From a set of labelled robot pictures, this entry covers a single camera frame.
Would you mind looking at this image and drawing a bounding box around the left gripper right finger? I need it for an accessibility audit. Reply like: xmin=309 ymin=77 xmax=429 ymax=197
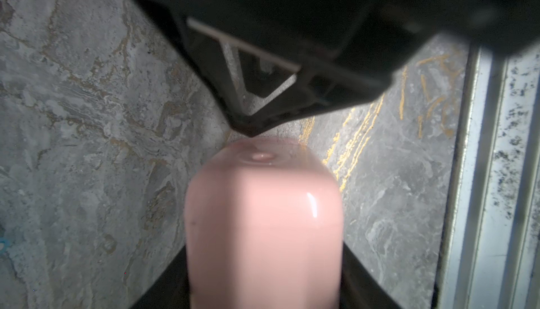
xmin=339 ymin=243 xmax=400 ymax=309

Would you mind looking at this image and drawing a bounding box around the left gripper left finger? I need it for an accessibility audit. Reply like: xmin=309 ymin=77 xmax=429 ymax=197
xmin=130 ymin=247 xmax=190 ymax=309

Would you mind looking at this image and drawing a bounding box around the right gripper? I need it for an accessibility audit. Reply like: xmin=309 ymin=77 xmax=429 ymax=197
xmin=134 ymin=0 xmax=539 ymax=137

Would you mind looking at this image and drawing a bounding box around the aluminium front rail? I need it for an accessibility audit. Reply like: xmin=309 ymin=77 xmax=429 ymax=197
xmin=433 ymin=44 xmax=539 ymax=308

